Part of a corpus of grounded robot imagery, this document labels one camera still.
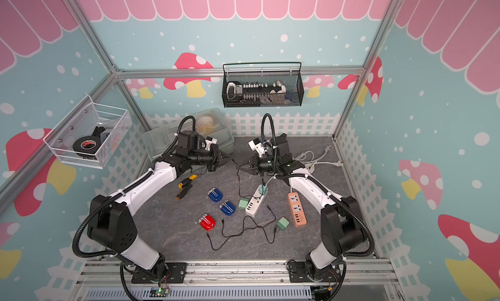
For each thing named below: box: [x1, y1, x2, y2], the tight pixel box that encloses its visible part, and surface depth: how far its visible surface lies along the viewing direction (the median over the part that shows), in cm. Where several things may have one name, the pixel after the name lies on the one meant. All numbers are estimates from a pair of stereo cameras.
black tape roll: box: [72, 135, 102, 158], surface depth 70 cm
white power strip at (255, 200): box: [244, 177, 275, 215], surface depth 91 cm
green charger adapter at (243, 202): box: [238, 197, 250, 210], surface depth 93 cm
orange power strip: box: [287, 192, 308, 228], surface depth 90 cm
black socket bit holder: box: [226, 81, 282, 107], surface depth 89 cm
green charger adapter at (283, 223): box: [276, 216, 290, 230], surface depth 87 cm
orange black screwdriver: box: [175, 177, 199, 201], surface depth 96 cm
